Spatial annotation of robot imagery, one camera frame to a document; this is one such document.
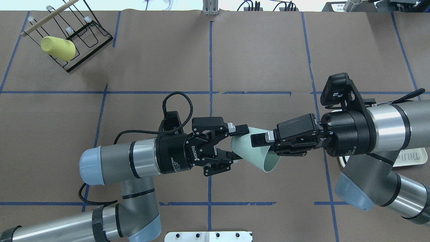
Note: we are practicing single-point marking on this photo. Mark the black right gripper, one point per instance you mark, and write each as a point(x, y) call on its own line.
point(346, 133)

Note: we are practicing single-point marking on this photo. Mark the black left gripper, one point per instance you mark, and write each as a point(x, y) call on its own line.
point(172, 154)

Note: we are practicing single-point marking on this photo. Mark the light green plastic cup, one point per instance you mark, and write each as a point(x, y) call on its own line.
point(260, 157)

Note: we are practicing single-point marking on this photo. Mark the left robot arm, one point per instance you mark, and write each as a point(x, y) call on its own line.
point(131, 168)

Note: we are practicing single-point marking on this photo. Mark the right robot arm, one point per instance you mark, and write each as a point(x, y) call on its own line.
point(371, 138)

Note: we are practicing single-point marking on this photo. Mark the yellow plastic cup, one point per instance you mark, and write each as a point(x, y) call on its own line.
point(58, 47)

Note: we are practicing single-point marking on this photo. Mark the metal can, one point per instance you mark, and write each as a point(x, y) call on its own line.
point(351, 5)

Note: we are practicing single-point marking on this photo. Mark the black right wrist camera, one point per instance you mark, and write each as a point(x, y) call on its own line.
point(340, 89)

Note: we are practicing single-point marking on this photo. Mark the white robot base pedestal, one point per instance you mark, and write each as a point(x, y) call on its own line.
point(209, 236)

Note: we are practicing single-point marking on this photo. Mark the aluminium frame post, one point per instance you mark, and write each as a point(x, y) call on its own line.
point(210, 7)

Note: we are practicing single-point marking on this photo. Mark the black wire cup rack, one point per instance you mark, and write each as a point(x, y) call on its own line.
point(67, 21)

